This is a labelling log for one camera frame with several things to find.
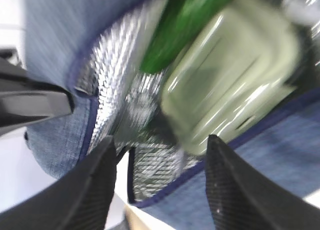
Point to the dark navy lunch bag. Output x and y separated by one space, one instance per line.
94 49

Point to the green-lidded glass food container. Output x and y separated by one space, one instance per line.
234 74

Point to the green cucumber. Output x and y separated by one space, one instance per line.
181 21

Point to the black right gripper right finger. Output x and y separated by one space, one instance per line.
241 198

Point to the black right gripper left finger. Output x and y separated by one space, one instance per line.
80 200

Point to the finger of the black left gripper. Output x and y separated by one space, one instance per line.
24 102

